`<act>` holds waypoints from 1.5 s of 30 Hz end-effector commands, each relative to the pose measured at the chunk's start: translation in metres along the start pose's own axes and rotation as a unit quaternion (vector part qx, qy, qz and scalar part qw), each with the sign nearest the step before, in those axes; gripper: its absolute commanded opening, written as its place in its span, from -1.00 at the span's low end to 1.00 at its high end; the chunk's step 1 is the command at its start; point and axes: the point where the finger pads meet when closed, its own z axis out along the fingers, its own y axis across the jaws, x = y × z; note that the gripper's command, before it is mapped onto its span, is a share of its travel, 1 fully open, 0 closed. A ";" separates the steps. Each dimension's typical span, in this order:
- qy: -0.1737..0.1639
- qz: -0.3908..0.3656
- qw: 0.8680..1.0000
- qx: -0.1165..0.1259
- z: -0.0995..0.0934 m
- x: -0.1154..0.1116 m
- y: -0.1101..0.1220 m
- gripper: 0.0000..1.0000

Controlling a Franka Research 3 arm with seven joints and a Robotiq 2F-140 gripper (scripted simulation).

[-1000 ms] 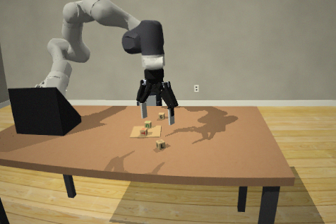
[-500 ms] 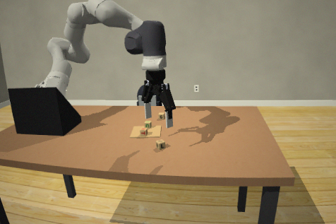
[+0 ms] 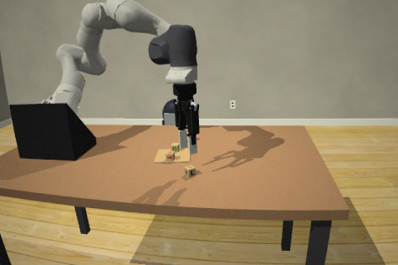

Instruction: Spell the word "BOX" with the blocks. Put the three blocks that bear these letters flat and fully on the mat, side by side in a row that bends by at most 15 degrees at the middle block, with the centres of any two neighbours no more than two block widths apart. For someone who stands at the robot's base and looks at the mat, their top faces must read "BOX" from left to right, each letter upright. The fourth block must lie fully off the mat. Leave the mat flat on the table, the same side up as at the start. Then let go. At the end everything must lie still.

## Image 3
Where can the tan square mat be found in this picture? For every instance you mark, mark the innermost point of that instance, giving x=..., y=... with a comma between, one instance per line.
x=181, y=156

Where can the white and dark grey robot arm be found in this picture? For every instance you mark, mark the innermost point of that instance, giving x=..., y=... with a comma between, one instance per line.
x=176, y=44

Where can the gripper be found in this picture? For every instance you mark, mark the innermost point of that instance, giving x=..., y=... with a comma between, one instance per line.
x=191, y=119

